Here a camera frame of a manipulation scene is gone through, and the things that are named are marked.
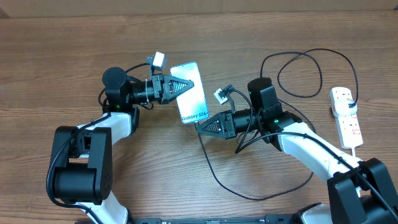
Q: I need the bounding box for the Samsung Galaxy smartphone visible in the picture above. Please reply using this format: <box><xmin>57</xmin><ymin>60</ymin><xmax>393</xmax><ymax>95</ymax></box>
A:
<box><xmin>170</xmin><ymin>62</ymin><xmax>209</xmax><ymax>124</ymax></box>

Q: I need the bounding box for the black USB charging cable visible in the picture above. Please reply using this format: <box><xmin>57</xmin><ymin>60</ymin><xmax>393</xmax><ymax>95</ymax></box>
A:
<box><xmin>194</xmin><ymin>48</ymin><xmax>359</xmax><ymax>202</ymax></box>

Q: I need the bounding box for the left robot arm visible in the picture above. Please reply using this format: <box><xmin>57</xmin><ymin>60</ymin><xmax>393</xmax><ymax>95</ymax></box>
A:
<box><xmin>46</xmin><ymin>67</ymin><xmax>195</xmax><ymax>223</ymax></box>

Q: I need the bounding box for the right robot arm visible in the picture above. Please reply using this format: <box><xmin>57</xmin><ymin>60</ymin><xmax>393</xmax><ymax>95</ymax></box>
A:
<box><xmin>195</xmin><ymin>78</ymin><xmax>397</xmax><ymax>223</ymax></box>

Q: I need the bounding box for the white charger plug adapter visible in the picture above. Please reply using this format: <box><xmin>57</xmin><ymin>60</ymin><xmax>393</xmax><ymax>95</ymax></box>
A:
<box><xmin>331</xmin><ymin>100</ymin><xmax>358</xmax><ymax>117</ymax></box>

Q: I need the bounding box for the white power strip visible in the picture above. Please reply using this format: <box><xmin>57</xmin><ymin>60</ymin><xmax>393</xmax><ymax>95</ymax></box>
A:
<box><xmin>329</xmin><ymin>86</ymin><xmax>363</xmax><ymax>149</ymax></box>

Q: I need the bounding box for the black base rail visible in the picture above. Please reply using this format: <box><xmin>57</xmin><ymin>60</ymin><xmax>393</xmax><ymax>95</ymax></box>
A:
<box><xmin>74</xmin><ymin>202</ymin><xmax>324</xmax><ymax>224</ymax></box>

